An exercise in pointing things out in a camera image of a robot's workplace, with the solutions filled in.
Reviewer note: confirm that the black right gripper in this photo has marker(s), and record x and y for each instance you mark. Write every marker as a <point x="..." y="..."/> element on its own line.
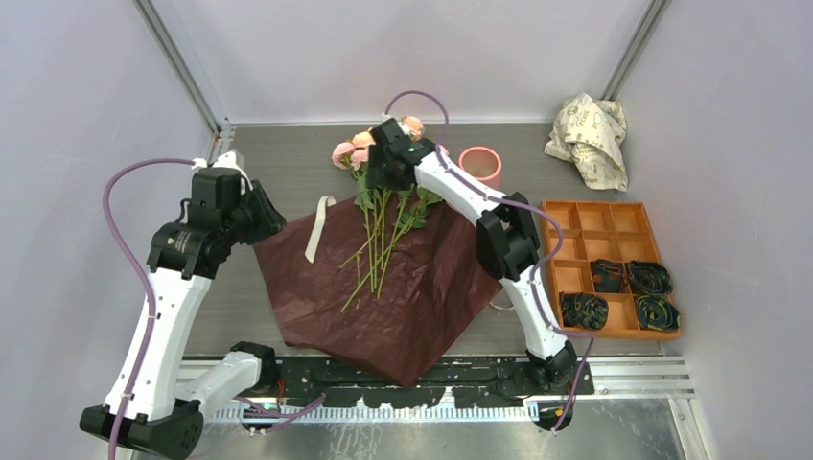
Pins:
<point x="374" y="177"/>

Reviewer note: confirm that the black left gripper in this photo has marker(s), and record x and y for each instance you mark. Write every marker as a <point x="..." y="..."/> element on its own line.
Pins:
<point x="271" y="220"/>

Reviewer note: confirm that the short cream ribbon strip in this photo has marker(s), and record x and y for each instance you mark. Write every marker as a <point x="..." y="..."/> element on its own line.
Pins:
<point x="320" y="216"/>

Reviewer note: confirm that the dark red wrapping paper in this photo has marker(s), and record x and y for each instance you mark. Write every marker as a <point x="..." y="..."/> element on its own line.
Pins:
<point x="432" y="290"/>

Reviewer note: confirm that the cream printed ribbon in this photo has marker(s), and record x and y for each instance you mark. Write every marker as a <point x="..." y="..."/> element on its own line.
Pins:
<point x="497" y="305"/>

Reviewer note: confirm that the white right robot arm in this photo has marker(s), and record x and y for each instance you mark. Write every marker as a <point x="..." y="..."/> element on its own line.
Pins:
<point x="507" y="243"/>

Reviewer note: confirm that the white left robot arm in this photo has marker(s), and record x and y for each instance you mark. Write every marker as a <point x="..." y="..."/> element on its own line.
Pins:
<point x="147" y="410"/>

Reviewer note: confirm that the pink cylindrical vase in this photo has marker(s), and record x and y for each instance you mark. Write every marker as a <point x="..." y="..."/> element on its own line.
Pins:
<point x="483" y="164"/>

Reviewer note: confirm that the orange wooden compartment tray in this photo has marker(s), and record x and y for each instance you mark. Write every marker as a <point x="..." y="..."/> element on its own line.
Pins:
<point x="578" y="232"/>

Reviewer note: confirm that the rolled dark tie, green pattern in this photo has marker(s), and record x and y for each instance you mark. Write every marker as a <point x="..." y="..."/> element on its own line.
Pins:
<point x="584" y="310"/>

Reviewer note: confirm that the rolled dark tie, brown pattern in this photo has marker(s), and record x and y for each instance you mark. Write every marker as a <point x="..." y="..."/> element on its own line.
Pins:
<point x="608" y="276"/>

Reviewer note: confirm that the rolled dark patterned tie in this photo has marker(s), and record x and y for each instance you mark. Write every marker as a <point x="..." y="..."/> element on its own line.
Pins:
<point x="648" y="278"/>

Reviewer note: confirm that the rolled dark tie, yellow pattern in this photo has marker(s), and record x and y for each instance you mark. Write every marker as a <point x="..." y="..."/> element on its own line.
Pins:
<point x="656" y="313"/>

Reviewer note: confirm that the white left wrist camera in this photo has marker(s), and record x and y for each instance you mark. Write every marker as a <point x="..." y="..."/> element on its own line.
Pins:
<point x="230" y="160"/>

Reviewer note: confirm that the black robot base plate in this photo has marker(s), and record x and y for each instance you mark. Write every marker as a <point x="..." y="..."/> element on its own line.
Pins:
<point x="472" y="381"/>

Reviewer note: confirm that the aluminium frame rail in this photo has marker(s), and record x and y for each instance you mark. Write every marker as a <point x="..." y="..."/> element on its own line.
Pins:
<point x="604" y="378"/>

